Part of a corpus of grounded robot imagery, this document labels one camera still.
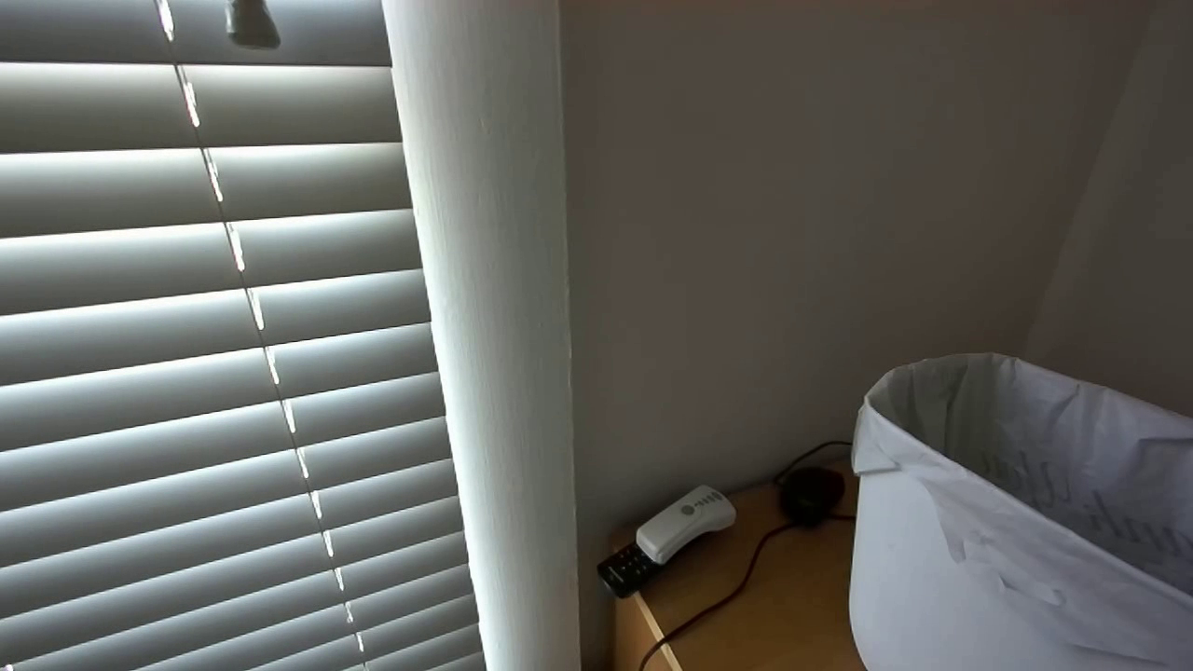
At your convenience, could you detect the white bin with liner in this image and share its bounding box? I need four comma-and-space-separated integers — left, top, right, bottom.
847, 349, 1193, 671

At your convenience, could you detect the white handheld device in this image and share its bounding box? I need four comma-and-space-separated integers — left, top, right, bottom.
634, 480, 743, 565

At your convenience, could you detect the black remote control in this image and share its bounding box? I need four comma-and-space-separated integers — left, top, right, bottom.
595, 544, 662, 599

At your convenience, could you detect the black round puck device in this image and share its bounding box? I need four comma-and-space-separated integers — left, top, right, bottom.
774, 465, 850, 528

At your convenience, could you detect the white slatted window blind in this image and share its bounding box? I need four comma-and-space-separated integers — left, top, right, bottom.
0, 0, 492, 671

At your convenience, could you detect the dark blind wand knob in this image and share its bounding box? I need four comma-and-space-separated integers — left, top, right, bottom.
225, 0, 282, 53

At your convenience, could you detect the black cable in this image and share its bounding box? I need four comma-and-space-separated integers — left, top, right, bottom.
637, 435, 856, 671

